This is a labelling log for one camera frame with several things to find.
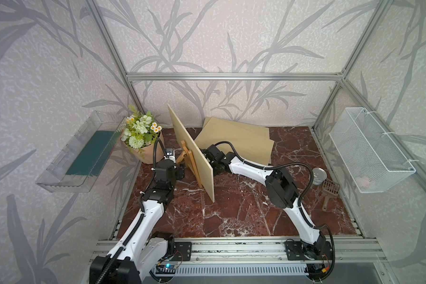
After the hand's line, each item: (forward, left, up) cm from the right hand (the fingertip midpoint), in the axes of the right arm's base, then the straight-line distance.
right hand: (201, 173), depth 93 cm
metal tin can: (-2, -62, 0) cm, 62 cm away
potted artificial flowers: (+6, +25, +25) cm, 36 cm away
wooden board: (+19, -29, -3) cm, 35 cm away
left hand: (-1, +12, +13) cm, 18 cm away
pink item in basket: (-14, -69, +15) cm, 72 cm away
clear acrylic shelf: (-19, +44, +30) cm, 57 cm away
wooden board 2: (+38, -6, 0) cm, 39 cm away
